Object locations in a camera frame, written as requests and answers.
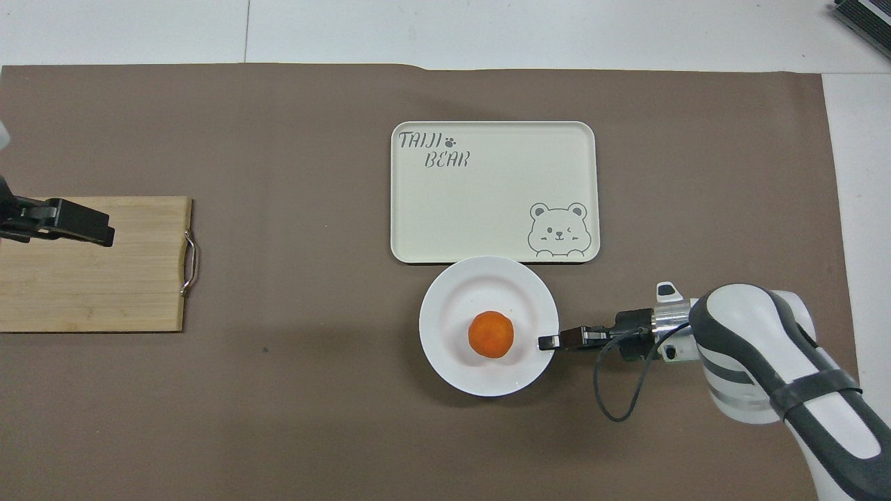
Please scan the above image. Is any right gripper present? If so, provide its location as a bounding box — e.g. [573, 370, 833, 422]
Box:
[603, 308, 656, 363]

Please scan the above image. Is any black stand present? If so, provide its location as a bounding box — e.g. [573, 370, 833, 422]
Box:
[833, 0, 891, 40]

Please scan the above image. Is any orange fruit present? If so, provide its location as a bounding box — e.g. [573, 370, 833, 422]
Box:
[468, 310, 515, 359]

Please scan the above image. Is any wooden cutting board, metal handle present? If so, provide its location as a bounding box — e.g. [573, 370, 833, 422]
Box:
[0, 196, 200, 333]

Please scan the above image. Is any black cable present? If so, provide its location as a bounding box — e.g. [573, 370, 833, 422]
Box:
[593, 321, 691, 423]

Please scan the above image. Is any cream tray with bear print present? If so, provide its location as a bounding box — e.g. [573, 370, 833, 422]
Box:
[390, 121, 601, 264]

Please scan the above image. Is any white round plate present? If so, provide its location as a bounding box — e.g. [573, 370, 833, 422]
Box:
[418, 255, 560, 398]

